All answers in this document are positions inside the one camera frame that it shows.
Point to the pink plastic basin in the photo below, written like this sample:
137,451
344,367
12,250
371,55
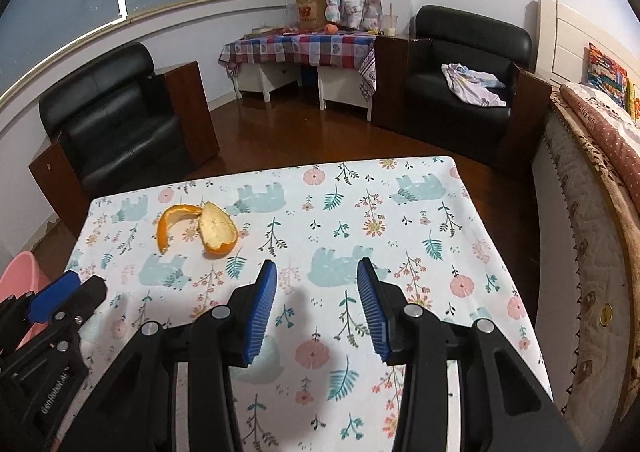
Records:
20,277

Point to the cream wooden headboard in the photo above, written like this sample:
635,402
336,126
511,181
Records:
565,42

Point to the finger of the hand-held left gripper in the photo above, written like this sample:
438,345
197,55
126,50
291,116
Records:
85,302
52,294

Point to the cupped orange peel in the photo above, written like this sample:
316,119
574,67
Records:
217,229

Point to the quilted mattress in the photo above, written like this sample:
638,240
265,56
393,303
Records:
575,242

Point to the plastic cup with straw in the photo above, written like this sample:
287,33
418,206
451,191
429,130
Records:
390,27

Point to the floral bear printed tablecloth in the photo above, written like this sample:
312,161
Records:
325,232

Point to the pale printed cloth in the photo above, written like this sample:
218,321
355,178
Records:
472,82

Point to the checked tablecloth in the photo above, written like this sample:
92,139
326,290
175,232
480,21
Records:
300,47

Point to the brown floral blanket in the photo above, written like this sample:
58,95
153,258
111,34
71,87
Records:
620,257

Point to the brown paper bag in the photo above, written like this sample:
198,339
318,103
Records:
310,12

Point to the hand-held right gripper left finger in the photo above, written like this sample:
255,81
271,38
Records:
260,317

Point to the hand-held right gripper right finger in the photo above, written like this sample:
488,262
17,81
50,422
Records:
372,312

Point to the black leather armchair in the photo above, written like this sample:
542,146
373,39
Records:
475,32
115,132

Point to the curved orange peel strip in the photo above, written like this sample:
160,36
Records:
167,224

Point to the pink dotted duvet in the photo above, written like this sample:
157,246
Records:
615,142

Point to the colourful patterned pillow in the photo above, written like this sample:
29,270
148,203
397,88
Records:
607,72

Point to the white side table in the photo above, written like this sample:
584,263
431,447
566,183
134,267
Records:
340,87

